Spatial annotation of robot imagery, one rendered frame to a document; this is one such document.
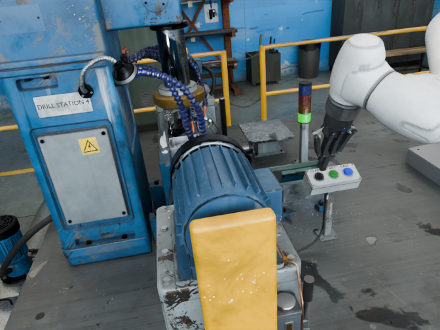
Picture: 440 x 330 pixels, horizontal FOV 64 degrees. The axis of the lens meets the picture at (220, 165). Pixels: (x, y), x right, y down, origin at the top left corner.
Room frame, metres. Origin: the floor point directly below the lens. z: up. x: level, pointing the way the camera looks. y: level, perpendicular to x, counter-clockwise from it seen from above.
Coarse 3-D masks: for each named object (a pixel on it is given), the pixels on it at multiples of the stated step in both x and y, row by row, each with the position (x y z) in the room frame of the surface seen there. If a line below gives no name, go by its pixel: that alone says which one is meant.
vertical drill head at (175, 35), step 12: (180, 0) 1.20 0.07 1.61; (156, 36) 1.18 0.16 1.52; (168, 36) 1.15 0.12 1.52; (180, 36) 1.17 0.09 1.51; (168, 48) 1.15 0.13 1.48; (180, 48) 1.16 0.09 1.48; (168, 60) 1.16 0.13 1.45; (180, 60) 1.16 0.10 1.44; (168, 72) 1.16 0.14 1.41; (180, 72) 1.16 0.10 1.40; (192, 84) 1.17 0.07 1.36; (156, 96) 1.15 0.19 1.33; (168, 96) 1.14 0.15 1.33; (204, 96) 1.18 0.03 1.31; (168, 108) 1.12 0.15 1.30; (192, 108) 1.16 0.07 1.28; (168, 120) 1.15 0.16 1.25
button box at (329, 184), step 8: (328, 168) 1.02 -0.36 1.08; (336, 168) 1.01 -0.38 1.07; (352, 168) 1.01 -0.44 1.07; (304, 176) 1.01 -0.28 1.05; (312, 176) 0.99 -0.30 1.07; (328, 176) 0.99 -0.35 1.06; (344, 176) 0.98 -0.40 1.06; (352, 176) 0.98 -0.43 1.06; (360, 176) 0.98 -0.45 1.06; (312, 184) 0.96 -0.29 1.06; (320, 184) 0.96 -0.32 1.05; (328, 184) 0.96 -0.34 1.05; (336, 184) 0.96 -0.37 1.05; (344, 184) 0.97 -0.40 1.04; (352, 184) 0.98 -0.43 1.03; (312, 192) 0.96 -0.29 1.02; (320, 192) 0.97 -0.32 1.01
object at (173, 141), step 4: (180, 136) 1.25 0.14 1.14; (184, 136) 1.24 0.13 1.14; (172, 140) 1.22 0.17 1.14; (176, 140) 1.24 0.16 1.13; (180, 140) 1.24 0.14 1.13; (184, 140) 1.24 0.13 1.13; (188, 140) 1.25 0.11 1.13; (172, 144) 1.22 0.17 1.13; (176, 144) 1.24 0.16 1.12; (180, 144) 1.21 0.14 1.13; (172, 148) 1.14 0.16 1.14; (176, 148) 1.14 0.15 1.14; (172, 152) 1.14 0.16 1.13; (172, 156) 1.14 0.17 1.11
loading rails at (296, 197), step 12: (276, 168) 1.31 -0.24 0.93; (288, 168) 1.31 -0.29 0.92; (300, 168) 1.31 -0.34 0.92; (312, 168) 1.30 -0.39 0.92; (288, 180) 1.28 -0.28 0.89; (300, 180) 1.22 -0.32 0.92; (288, 192) 1.17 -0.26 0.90; (300, 192) 1.17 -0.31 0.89; (288, 204) 1.17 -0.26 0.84; (300, 204) 1.17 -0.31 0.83; (312, 204) 1.18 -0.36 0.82; (288, 216) 1.14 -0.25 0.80
